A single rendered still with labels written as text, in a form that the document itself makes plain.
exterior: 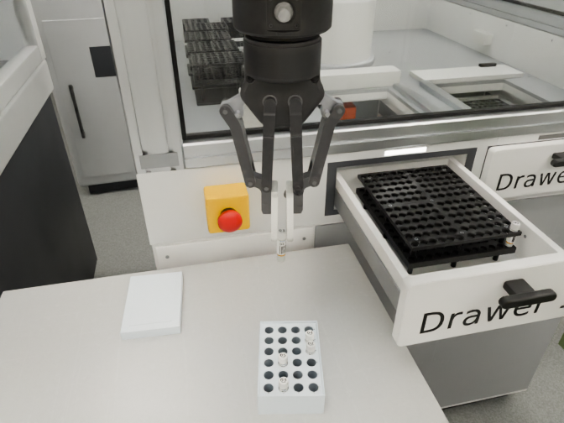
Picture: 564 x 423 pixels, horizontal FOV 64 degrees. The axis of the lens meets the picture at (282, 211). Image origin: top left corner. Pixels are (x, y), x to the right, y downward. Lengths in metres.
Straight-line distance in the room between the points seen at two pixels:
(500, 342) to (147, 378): 0.98
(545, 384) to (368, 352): 1.17
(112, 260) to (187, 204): 1.40
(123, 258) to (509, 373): 1.57
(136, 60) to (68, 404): 0.47
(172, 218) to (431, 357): 0.80
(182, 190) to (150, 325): 0.22
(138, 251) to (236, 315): 1.48
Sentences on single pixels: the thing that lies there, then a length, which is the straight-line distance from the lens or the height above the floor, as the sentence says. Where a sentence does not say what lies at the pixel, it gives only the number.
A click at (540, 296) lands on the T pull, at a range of 0.64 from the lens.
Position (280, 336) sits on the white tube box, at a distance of 0.67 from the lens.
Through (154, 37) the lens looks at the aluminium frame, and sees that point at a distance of 0.70.
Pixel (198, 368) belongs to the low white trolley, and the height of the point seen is 0.76.
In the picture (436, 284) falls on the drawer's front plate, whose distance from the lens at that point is 0.59.
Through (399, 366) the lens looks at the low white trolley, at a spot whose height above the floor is 0.76.
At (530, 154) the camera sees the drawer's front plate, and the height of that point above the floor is 0.91.
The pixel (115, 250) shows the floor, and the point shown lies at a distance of 2.23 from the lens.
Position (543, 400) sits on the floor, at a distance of 1.77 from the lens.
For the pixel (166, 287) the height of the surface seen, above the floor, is 0.78.
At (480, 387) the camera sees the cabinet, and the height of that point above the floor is 0.14.
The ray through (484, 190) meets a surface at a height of 0.89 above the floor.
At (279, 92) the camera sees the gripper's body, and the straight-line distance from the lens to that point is 0.46.
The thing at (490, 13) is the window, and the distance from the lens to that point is 0.87.
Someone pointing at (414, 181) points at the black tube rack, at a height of 0.90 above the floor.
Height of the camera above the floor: 1.30
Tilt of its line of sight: 33 degrees down
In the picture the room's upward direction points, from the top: straight up
